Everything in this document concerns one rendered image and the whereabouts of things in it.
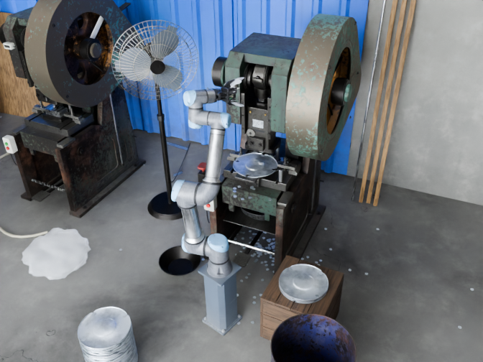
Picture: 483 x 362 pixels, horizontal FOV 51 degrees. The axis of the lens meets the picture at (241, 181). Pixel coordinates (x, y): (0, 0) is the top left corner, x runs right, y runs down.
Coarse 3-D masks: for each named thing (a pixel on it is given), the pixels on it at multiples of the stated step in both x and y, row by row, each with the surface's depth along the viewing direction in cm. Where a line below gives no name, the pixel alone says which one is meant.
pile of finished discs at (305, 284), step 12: (300, 264) 311; (288, 276) 303; (300, 276) 302; (312, 276) 303; (324, 276) 303; (288, 288) 295; (300, 288) 294; (312, 288) 295; (324, 288) 295; (300, 300) 288; (312, 300) 288
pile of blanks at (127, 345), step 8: (128, 336) 280; (80, 344) 278; (120, 344) 276; (128, 344) 282; (88, 352) 276; (96, 352) 273; (104, 352) 273; (112, 352) 274; (120, 352) 278; (128, 352) 284; (136, 352) 297; (88, 360) 280; (96, 360) 277; (104, 360) 276; (112, 360) 279; (120, 360) 281; (128, 360) 288; (136, 360) 297
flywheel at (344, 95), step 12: (348, 48) 302; (348, 60) 310; (336, 72) 310; (348, 72) 318; (336, 84) 285; (348, 84) 288; (336, 96) 285; (348, 96) 287; (336, 108) 320; (336, 120) 318
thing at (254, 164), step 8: (240, 160) 334; (248, 160) 334; (256, 160) 333; (264, 160) 334; (272, 160) 334; (240, 168) 327; (248, 168) 326; (256, 168) 325; (264, 168) 326; (272, 168) 326; (248, 176) 318; (256, 176) 319; (264, 176) 318
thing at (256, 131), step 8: (256, 104) 315; (264, 104) 312; (248, 112) 315; (256, 112) 313; (264, 112) 310; (248, 120) 318; (256, 120) 316; (264, 120) 313; (248, 128) 321; (256, 128) 319; (264, 128) 316; (248, 136) 325; (256, 136) 321; (264, 136) 320; (248, 144) 328; (256, 144) 322; (264, 144) 322; (272, 144) 329
